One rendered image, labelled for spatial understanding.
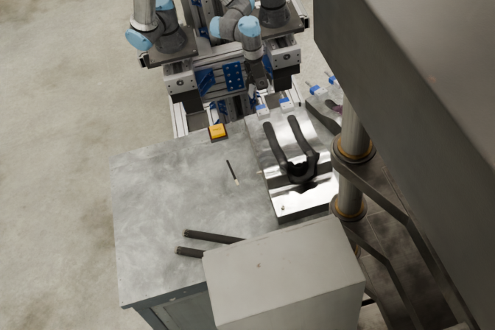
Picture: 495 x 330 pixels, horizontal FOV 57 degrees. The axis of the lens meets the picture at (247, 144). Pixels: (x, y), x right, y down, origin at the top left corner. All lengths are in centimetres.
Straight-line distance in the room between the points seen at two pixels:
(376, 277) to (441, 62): 98
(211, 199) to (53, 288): 132
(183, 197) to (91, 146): 158
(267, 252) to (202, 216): 88
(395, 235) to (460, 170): 73
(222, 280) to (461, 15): 65
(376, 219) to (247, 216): 70
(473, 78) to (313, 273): 56
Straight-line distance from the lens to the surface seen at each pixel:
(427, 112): 50
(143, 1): 183
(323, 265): 94
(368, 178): 97
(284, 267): 94
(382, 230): 119
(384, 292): 140
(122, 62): 392
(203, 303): 195
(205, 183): 190
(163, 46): 212
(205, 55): 221
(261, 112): 194
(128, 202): 195
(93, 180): 317
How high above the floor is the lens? 233
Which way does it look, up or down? 51 degrees down
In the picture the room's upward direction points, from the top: 11 degrees counter-clockwise
